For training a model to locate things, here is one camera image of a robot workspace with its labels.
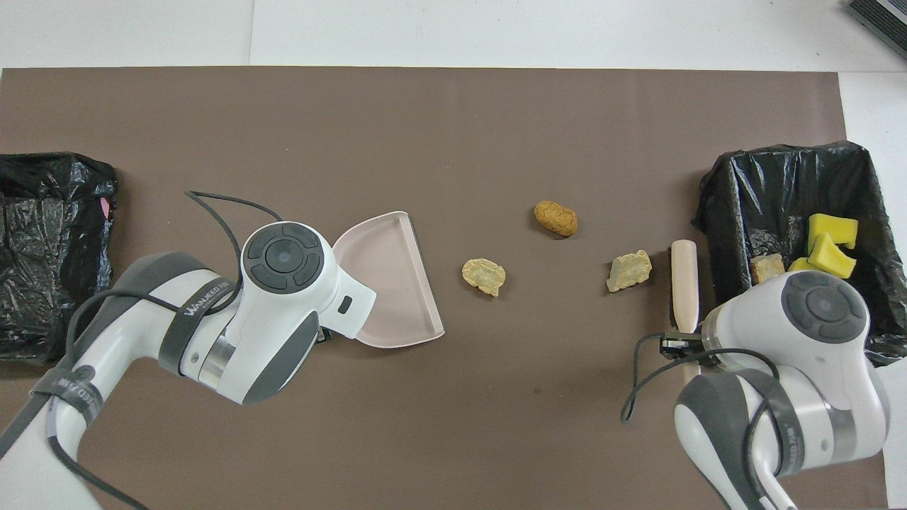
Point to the dark ribbed panel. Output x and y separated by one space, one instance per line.
882 18

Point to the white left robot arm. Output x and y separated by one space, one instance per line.
276 340

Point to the pale pink plastic dustpan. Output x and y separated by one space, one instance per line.
390 283

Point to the rounded pale fried snack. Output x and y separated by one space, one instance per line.
484 275

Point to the notched yellow green sponge piece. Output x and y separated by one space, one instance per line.
832 258

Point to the open black bag lined bin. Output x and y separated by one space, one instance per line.
772 198

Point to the beige hand brush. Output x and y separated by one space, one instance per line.
684 283

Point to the rectangular yellow green sponge piece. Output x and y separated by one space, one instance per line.
836 228

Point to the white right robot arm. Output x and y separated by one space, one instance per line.
815 368

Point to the angular pale fried snack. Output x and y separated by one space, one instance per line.
629 271

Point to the toy croissant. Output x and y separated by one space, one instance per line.
767 268

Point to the orange brown bread roll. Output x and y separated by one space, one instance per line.
556 218

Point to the brown table mat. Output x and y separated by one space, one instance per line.
567 106

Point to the small yellow green sponge piece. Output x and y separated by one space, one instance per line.
799 265

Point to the black bag covered bin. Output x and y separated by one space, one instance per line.
49 248

